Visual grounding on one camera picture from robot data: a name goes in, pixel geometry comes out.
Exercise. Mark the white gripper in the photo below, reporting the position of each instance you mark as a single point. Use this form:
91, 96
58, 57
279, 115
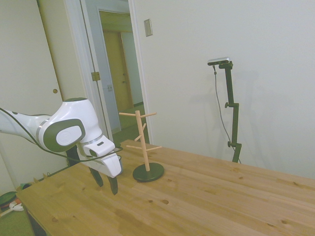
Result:
111, 167

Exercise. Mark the wooden mug tree black base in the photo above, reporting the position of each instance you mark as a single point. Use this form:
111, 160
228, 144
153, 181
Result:
147, 157

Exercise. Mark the black box speaker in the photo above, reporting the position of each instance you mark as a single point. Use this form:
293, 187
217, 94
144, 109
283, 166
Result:
72, 158

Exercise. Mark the white floor object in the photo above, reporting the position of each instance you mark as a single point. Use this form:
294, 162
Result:
17, 207

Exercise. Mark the green round floor object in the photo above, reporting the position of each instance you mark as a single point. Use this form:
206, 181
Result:
7, 198

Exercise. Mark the brass door hinge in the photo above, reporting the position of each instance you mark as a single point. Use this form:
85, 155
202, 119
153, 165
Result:
95, 76

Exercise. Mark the white door with knob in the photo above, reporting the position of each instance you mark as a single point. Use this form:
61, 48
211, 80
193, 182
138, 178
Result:
69, 49

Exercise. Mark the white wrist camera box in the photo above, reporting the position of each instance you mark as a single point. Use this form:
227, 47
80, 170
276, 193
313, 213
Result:
101, 147

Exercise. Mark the black camera stand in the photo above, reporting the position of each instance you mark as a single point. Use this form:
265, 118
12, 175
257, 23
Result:
233, 118

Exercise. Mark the grey wall switch plate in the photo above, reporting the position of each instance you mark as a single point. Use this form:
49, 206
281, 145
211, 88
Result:
148, 27

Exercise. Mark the silver exterior camera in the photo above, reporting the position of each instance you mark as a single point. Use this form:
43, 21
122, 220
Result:
219, 60

